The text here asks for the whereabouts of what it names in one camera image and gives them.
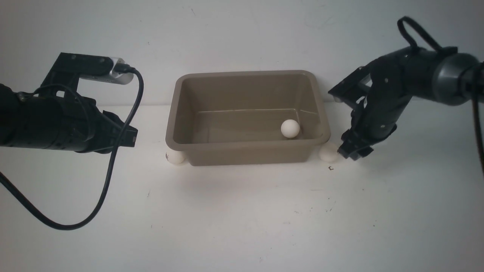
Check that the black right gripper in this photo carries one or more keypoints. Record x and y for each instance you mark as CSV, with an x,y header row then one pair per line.
x,y
375,93

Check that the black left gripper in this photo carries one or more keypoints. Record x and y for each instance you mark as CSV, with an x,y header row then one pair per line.
x,y
83,128

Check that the white ping-pong ball with logo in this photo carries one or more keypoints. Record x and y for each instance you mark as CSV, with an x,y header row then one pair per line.
x,y
175,157

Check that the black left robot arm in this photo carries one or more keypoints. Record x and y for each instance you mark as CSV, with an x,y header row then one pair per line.
x,y
55,116

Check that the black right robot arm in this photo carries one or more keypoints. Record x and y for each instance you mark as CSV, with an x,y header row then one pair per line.
x,y
445,76

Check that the beige plastic bin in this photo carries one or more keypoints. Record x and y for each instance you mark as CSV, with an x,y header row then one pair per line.
x,y
234,118

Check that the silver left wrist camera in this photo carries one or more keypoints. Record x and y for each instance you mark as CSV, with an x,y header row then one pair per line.
x,y
118,73

